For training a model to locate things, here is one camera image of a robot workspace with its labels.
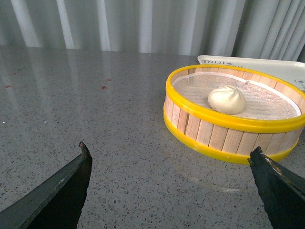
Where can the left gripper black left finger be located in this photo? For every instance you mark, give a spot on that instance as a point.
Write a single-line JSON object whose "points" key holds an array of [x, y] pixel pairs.
{"points": [[56, 203]]}

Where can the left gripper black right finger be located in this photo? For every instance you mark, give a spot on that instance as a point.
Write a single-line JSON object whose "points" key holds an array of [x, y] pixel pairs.
{"points": [[281, 190]]}

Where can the white steamed bun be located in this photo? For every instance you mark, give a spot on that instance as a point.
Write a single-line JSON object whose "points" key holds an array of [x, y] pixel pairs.
{"points": [[227, 100]]}

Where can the cream rectangular tray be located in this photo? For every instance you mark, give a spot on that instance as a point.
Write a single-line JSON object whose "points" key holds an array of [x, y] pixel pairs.
{"points": [[289, 71]]}

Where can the white mesh steamer cloth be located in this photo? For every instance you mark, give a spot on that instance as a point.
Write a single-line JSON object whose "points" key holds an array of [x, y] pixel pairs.
{"points": [[262, 101]]}

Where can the yellow-rimmed bamboo steamer basket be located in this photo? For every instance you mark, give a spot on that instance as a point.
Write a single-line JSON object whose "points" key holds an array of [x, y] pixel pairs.
{"points": [[227, 137]]}

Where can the grey pleated curtain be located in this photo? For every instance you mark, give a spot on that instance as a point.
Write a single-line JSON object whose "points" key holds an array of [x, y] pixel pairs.
{"points": [[264, 29]]}

